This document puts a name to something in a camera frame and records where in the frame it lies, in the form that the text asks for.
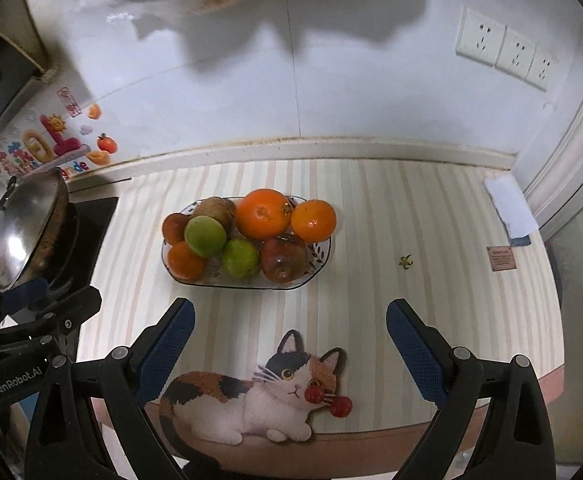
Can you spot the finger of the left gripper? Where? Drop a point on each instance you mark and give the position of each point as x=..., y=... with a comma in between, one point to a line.
x=64, y=317
x=20, y=297

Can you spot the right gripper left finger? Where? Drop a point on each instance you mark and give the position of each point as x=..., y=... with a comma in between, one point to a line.
x=156, y=350

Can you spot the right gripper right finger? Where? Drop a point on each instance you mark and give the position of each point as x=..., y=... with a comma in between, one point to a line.
x=425, y=353

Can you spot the red cherry tomato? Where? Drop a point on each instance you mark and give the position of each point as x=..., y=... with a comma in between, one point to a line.
x=314, y=394
x=341, y=406

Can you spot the mandarin orange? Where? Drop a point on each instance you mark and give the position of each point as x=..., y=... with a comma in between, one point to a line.
x=314, y=221
x=184, y=264

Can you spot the small brown round fruit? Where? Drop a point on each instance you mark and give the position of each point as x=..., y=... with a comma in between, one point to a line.
x=173, y=228

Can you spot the large green apple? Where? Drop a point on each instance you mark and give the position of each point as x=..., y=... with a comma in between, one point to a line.
x=205, y=236

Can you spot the small green apple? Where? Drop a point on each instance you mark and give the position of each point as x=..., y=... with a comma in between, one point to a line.
x=240, y=259

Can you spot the brown pear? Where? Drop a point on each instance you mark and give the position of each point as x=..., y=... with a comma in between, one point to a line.
x=220, y=209

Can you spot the dark red apple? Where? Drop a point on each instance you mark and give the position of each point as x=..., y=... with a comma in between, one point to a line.
x=284, y=258

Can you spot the large orange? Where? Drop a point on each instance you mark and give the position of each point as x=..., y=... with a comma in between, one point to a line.
x=263, y=214

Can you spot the calico cat shaped mat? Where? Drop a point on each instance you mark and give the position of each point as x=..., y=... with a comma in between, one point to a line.
x=224, y=409

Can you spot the stainless steel wok lid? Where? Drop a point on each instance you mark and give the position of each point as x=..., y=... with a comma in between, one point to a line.
x=24, y=210

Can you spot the small fruit stem leaf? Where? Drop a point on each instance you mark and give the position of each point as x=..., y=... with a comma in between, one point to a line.
x=406, y=262

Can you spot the black induction cooktop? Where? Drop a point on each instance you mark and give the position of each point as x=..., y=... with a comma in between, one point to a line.
x=76, y=251

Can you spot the striped table mat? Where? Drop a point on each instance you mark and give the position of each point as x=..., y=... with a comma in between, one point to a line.
x=425, y=233

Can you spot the small brown card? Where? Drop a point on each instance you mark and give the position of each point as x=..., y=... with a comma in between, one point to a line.
x=501, y=258

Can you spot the oval floral ceramic plate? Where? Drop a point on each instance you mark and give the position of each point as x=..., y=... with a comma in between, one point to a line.
x=216, y=276

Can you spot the white folded cloth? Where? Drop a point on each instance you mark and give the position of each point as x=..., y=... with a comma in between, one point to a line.
x=513, y=209

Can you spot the steel wok with handle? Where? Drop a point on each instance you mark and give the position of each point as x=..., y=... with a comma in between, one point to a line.
x=53, y=249

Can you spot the colourful wall sticker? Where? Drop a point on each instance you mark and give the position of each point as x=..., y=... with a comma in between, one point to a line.
x=62, y=127

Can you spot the right white wall socket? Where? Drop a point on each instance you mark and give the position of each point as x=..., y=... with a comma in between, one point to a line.
x=542, y=69

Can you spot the white wall socket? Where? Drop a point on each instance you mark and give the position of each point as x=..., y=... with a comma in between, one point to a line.
x=516, y=54
x=542, y=69
x=480, y=38

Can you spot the middle white wall socket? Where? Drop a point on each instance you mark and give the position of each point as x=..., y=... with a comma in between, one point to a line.
x=516, y=54

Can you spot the left white wall socket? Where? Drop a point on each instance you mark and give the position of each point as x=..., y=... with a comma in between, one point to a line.
x=480, y=38

